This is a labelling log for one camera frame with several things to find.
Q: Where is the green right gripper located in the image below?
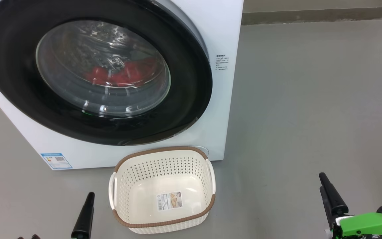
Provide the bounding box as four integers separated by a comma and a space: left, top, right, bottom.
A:
319, 172, 382, 239

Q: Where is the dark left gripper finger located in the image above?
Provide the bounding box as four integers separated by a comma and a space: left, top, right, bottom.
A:
71, 192, 96, 239

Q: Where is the black round glass washer door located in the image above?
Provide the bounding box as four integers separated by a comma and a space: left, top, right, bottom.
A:
0, 0, 213, 146

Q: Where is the cream perforated laundry basket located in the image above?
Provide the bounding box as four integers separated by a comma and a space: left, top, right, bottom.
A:
109, 146, 216, 234

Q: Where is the white front-load washing machine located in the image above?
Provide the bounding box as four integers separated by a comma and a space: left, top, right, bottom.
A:
0, 0, 244, 170

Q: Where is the blue energy label sticker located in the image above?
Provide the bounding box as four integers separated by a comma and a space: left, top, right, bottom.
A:
40, 153, 73, 170

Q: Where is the paper product label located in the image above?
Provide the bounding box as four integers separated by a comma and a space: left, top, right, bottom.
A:
157, 191, 183, 212

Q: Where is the grey skirting board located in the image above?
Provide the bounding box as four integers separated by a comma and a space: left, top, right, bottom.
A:
242, 7, 382, 26

